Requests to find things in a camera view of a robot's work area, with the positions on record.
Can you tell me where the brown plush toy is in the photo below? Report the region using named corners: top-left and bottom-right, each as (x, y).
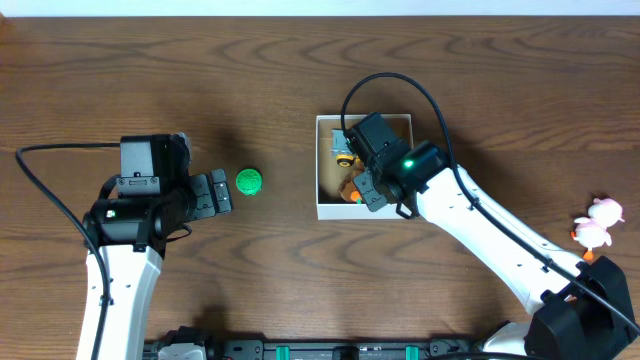
top-left (338, 169), bottom-right (363, 204)

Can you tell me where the right black cable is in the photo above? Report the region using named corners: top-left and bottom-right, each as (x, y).
top-left (339, 72), bottom-right (640, 336)

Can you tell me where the left black cable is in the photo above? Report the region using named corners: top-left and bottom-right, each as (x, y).
top-left (14, 142), bottom-right (122, 360)

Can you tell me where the white pink duck toy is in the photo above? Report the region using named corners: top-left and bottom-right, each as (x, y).
top-left (571, 198), bottom-right (624, 261)

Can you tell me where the yellow grey toy truck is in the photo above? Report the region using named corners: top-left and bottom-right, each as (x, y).
top-left (331, 129), bottom-right (356, 168)

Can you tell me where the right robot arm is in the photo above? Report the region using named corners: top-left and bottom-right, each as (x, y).
top-left (349, 139), bottom-right (639, 359)

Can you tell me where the green round toy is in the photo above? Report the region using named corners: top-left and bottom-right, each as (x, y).
top-left (235, 168), bottom-right (263, 196)

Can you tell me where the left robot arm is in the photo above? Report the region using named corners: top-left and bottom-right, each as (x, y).
top-left (77, 169), bottom-right (233, 359)

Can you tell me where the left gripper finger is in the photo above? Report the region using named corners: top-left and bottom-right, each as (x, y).
top-left (190, 174), bottom-right (216, 220)
top-left (210, 168), bottom-right (233, 214)

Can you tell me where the white cardboard box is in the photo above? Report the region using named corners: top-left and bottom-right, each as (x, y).
top-left (315, 115), bottom-right (401, 220)

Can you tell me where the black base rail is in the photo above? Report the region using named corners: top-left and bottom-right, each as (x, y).
top-left (142, 326), bottom-right (474, 360)

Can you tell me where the black cable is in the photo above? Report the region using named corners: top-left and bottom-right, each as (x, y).
top-left (14, 142), bottom-right (122, 360)
top-left (339, 72), bottom-right (640, 336)

